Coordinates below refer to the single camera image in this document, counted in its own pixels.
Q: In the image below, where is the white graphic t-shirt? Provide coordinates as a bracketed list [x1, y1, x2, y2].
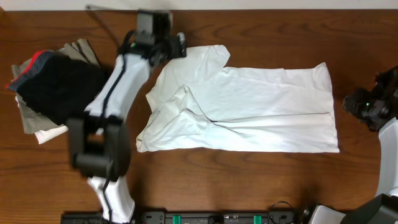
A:
[136, 45, 339, 153]

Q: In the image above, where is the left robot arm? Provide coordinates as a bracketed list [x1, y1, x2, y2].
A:
[60, 9, 187, 223]

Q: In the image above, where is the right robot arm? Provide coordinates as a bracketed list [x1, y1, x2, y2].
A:
[300, 67, 397, 224]

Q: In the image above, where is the black folded garment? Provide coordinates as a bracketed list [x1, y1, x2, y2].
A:
[6, 50, 106, 125]

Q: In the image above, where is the khaki folded garment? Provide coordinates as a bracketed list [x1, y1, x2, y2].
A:
[16, 39, 100, 134]

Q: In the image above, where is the white folded garment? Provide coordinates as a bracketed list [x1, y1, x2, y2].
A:
[15, 94, 68, 144]

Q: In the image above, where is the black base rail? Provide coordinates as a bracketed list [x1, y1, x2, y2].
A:
[60, 201, 315, 224]

